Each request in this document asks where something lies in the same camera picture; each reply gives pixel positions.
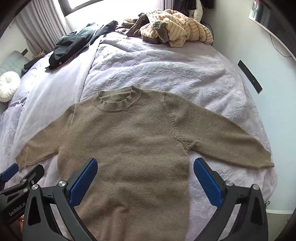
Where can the grey pleated curtain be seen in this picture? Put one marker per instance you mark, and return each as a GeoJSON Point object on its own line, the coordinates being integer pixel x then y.
{"type": "Point", "coordinates": [39, 25]}

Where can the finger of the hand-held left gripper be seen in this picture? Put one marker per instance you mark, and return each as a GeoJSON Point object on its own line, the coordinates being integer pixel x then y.
{"type": "Point", "coordinates": [34, 172]}
{"type": "Point", "coordinates": [9, 172]}

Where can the cream striped garment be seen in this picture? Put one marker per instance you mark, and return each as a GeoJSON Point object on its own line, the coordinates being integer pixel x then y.
{"type": "Point", "coordinates": [180, 27]}

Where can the black jacket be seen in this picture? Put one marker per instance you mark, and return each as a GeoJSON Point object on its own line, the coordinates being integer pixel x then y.
{"type": "Point", "coordinates": [69, 44]}

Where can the lilac embossed quilt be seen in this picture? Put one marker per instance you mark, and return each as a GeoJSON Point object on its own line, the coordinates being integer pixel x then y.
{"type": "Point", "coordinates": [173, 69]}

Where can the window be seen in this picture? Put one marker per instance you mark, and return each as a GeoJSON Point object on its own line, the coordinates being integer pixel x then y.
{"type": "Point", "coordinates": [111, 4]}

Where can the grey sofa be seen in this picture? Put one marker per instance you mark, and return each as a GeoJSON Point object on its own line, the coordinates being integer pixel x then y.
{"type": "Point", "coordinates": [12, 61]}

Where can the white round cushion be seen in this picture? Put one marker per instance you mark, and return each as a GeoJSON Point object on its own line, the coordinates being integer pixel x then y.
{"type": "Point", "coordinates": [8, 87]}

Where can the wall-mounted screen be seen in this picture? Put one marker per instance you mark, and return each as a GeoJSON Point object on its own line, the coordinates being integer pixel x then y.
{"type": "Point", "coordinates": [272, 20]}

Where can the brown ribbed garment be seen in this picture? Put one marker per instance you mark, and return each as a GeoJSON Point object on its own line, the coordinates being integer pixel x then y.
{"type": "Point", "coordinates": [133, 25]}

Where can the pale smooth bed sheet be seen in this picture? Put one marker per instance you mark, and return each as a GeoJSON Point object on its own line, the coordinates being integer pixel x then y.
{"type": "Point", "coordinates": [57, 85]}

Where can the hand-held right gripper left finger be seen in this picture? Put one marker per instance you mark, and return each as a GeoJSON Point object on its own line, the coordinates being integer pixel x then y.
{"type": "Point", "coordinates": [83, 182]}

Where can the black wall strip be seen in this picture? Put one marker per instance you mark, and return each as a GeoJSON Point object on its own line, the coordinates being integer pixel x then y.
{"type": "Point", "coordinates": [251, 77]}

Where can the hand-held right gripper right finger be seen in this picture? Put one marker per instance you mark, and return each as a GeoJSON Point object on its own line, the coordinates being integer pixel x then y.
{"type": "Point", "coordinates": [208, 183]}

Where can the brown knit sweater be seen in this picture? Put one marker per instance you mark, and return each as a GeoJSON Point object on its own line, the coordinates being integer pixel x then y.
{"type": "Point", "coordinates": [129, 143]}

